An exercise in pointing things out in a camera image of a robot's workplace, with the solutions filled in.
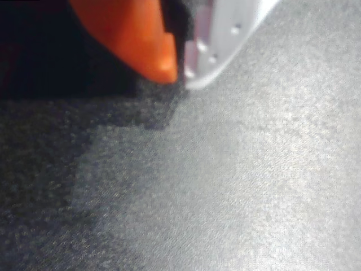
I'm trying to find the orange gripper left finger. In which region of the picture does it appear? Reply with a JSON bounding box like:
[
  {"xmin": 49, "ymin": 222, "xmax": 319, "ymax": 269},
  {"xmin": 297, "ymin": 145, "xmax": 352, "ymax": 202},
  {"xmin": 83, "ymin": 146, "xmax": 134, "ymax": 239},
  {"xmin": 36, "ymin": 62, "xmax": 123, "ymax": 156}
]
[{"xmin": 67, "ymin": 0, "xmax": 179, "ymax": 84}]

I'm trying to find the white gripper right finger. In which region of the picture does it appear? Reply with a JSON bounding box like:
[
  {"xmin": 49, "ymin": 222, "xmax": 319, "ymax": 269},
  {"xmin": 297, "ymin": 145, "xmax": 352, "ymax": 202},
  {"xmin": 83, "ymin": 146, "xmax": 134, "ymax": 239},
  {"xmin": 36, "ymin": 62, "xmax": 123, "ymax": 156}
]
[{"xmin": 182, "ymin": 0, "xmax": 280, "ymax": 90}]

